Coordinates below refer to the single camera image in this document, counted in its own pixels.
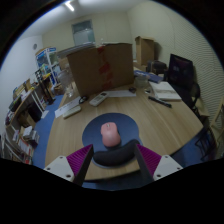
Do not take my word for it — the wooden side desk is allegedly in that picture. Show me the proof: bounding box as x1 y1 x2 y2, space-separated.
9 83 52 132

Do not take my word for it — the white remote control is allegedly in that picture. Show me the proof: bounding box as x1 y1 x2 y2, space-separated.
88 91 109 108

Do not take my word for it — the clear plastic container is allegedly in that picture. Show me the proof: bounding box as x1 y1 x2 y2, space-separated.
134 74 150 90

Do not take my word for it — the grey door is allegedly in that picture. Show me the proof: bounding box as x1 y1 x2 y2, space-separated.
71 19 96 46

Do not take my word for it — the black pen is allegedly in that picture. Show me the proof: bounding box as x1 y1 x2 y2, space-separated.
147 95 173 109

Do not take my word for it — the pile of books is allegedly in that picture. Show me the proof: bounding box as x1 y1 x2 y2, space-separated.
2 124 41 165

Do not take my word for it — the large brown cardboard box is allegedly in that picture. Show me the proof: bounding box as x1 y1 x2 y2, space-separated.
66 42 136 98

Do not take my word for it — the pink computer mouse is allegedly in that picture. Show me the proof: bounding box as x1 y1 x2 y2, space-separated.
100 121 122 148

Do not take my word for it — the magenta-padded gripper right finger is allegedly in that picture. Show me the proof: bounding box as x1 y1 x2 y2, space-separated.
132 143 184 185

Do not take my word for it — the blue mouse pad, black wrist rest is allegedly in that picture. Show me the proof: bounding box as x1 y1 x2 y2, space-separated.
81 112 145 169

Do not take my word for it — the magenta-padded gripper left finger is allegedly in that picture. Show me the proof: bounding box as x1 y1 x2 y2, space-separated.
43 143 95 187

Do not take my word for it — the blue book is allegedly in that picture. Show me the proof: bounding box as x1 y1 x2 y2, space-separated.
133 68 165 84

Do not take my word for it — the white flat bar device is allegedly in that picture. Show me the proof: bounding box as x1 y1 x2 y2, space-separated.
62 104 83 120

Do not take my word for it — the fluorescent ceiling light tube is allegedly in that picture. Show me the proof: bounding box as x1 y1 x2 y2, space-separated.
63 0 76 13

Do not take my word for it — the blue white shelf cabinet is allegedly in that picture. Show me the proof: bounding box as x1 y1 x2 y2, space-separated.
35 46 63 88

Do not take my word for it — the tall open cardboard box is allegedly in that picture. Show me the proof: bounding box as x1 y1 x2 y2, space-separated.
134 35 156 67

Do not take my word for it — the black office chair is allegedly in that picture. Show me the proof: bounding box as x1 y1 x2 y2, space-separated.
166 52 203 112

